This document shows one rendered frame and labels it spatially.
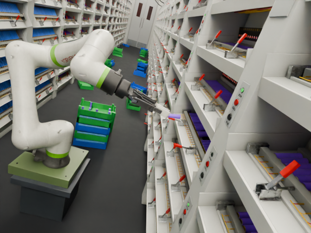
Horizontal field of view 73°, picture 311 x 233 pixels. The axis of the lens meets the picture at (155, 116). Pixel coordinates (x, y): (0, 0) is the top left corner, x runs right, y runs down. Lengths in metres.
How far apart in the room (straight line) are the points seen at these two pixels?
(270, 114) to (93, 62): 0.61
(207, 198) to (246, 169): 0.19
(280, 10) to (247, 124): 0.26
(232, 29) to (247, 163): 0.83
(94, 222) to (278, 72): 1.31
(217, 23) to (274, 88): 0.77
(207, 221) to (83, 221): 1.00
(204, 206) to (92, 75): 0.58
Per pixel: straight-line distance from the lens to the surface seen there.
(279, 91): 0.47
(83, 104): 2.11
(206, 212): 0.68
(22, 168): 1.33
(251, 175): 0.52
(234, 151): 0.59
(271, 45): 0.55
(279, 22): 0.57
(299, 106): 0.43
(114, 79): 0.83
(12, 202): 1.63
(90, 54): 0.85
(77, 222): 1.51
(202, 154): 0.86
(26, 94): 1.18
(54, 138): 1.21
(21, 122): 1.17
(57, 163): 1.32
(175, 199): 0.97
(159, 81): 2.65
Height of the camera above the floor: 1.19
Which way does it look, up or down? 23 degrees down
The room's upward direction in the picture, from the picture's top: 18 degrees clockwise
